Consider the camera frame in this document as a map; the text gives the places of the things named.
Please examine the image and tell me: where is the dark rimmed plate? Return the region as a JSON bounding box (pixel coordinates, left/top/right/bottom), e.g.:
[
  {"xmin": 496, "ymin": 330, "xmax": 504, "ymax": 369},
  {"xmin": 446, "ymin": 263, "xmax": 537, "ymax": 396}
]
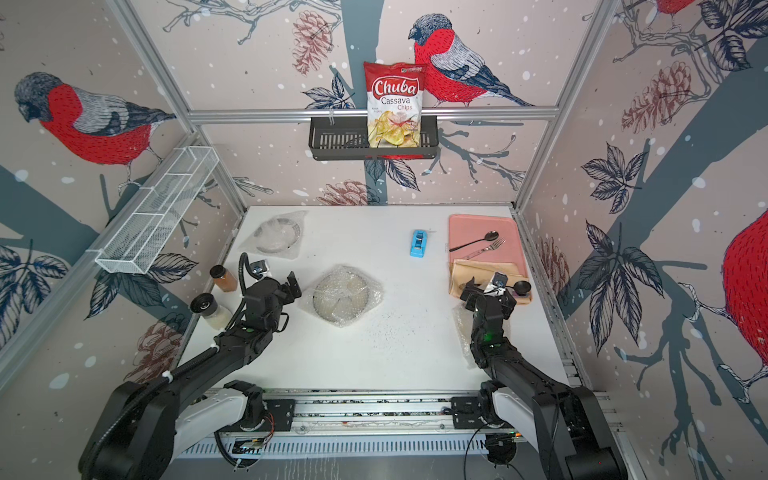
[{"xmin": 253, "ymin": 217, "xmax": 302, "ymax": 254}]

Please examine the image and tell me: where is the bubble wrap sheet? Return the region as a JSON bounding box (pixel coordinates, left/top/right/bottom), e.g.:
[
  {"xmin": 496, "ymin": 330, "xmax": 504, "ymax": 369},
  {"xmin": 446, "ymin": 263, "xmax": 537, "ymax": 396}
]
[
  {"xmin": 452, "ymin": 305, "xmax": 477, "ymax": 369},
  {"xmin": 238, "ymin": 210, "xmax": 307, "ymax": 260},
  {"xmin": 299, "ymin": 265, "xmax": 384, "ymax": 328}
]

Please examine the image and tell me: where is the cream dinner plate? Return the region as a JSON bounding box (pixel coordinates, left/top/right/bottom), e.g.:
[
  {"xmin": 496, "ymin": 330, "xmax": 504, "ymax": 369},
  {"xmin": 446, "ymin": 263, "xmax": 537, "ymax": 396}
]
[{"xmin": 312, "ymin": 268, "xmax": 374, "ymax": 326}]

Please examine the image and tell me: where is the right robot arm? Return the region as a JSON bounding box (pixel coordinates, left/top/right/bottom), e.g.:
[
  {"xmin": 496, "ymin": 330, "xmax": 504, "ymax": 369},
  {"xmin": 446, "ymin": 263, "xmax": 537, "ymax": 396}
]
[{"xmin": 460, "ymin": 272, "xmax": 628, "ymax": 479}]

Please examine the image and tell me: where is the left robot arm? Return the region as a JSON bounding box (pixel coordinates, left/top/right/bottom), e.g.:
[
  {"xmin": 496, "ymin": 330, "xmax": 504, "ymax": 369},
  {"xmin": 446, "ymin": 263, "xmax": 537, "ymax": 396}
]
[{"xmin": 78, "ymin": 254, "xmax": 302, "ymax": 479}]

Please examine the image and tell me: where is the black ladle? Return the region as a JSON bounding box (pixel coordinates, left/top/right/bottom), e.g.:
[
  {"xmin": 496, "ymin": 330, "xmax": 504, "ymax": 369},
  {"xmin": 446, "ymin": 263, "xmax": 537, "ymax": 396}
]
[{"xmin": 508, "ymin": 280, "xmax": 532, "ymax": 298}]

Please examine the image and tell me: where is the wooden cutting board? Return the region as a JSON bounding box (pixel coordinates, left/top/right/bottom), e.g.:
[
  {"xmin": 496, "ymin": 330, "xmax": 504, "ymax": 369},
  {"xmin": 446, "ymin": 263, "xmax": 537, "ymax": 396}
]
[{"xmin": 449, "ymin": 259, "xmax": 531, "ymax": 298}]

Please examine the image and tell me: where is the orange spice jar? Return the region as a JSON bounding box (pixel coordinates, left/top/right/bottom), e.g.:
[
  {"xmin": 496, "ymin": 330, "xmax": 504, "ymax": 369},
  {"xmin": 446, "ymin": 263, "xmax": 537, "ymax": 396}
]
[{"xmin": 209, "ymin": 264, "xmax": 238, "ymax": 292}]

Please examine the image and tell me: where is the pink tray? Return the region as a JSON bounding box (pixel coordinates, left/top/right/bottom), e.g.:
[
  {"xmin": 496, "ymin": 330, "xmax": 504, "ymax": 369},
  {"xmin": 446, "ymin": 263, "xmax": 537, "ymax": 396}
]
[{"xmin": 448, "ymin": 214, "xmax": 528, "ymax": 274}]

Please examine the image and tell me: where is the metal fork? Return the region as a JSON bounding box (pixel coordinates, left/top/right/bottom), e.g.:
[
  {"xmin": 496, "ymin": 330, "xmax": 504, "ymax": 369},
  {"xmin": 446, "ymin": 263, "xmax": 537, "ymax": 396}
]
[{"xmin": 464, "ymin": 238, "xmax": 505, "ymax": 260}]

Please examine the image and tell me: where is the black spoon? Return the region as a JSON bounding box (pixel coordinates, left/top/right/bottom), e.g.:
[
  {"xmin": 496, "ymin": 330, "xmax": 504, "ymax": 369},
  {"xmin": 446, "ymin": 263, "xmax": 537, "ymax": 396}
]
[{"xmin": 449, "ymin": 230, "xmax": 499, "ymax": 252}]

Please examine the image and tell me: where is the blue tape dispenser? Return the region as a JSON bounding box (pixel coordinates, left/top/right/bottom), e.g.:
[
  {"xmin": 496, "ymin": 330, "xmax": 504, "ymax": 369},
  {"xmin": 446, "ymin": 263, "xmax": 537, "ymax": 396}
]
[{"xmin": 409, "ymin": 230, "xmax": 428, "ymax": 258}]

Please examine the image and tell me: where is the Chuba cassava chips bag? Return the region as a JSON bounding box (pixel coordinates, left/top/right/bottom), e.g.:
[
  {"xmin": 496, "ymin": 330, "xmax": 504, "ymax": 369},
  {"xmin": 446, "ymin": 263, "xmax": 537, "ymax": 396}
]
[{"xmin": 363, "ymin": 62, "xmax": 426, "ymax": 149}]

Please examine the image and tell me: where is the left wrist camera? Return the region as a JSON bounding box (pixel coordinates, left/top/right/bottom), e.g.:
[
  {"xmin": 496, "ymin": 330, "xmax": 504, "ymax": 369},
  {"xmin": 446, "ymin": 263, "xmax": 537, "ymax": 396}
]
[{"xmin": 248, "ymin": 260, "xmax": 270, "ymax": 281}]

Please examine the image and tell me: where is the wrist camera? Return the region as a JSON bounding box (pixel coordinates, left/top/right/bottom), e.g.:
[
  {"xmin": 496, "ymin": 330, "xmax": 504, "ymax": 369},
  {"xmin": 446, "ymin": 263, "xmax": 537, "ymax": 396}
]
[
  {"xmin": 484, "ymin": 272, "xmax": 508, "ymax": 296},
  {"xmin": 248, "ymin": 260, "xmax": 270, "ymax": 281}
]

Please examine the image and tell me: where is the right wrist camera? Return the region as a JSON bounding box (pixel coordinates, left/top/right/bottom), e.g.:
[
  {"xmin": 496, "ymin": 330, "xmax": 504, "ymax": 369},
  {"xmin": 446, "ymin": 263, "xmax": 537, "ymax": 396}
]
[{"xmin": 484, "ymin": 272, "xmax": 508, "ymax": 296}]

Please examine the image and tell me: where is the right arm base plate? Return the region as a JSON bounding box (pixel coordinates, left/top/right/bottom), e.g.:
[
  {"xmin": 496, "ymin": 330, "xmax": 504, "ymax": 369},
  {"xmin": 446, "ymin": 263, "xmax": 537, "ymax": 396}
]
[{"xmin": 448, "ymin": 395, "xmax": 500, "ymax": 430}]

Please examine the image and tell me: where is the white mesh wall basket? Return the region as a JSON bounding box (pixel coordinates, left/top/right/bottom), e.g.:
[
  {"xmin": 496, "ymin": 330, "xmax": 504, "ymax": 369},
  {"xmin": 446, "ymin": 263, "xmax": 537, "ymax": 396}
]
[{"xmin": 95, "ymin": 146, "xmax": 219, "ymax": 274}]

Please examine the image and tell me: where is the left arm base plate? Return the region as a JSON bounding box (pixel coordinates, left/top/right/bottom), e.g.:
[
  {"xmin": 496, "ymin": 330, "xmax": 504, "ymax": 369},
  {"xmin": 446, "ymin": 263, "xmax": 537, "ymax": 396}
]
[{"xmin": 220, "ymin": 399, "xmax": 296, "ymax": 434}]

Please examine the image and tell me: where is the black wire shelf basket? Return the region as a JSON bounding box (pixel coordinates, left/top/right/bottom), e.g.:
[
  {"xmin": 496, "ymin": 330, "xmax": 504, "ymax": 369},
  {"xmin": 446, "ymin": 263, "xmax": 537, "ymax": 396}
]
[{"xmin": 308, "ymin": 116, "xmax": 439, "ymax": 161}]

